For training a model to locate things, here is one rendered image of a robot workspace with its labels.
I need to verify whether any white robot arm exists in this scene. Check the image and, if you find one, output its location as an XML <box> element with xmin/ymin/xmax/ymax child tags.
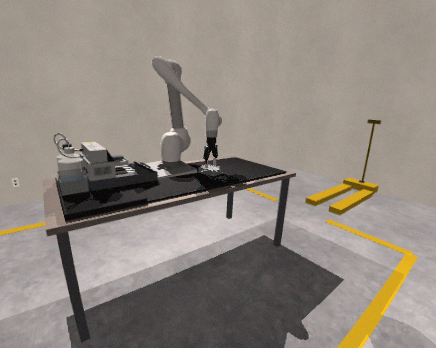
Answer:
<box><xmin>152</xmin><ymin>56</ymin><xmax>222</xmax><ymax>170</ymax></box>

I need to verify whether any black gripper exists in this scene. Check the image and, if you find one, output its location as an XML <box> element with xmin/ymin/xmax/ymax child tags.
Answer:
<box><xmin>203</xmin><ymin>137</ymin><xmax>218</xmax><ymax>168</ymax></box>

